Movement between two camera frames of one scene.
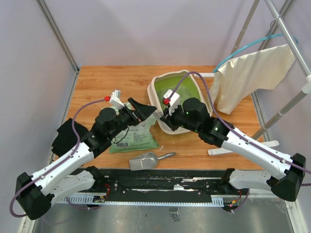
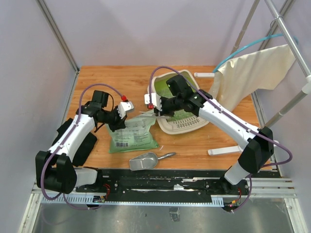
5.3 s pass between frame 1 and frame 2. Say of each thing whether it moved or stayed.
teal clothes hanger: stayed
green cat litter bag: stayed
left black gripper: moved
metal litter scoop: stayed
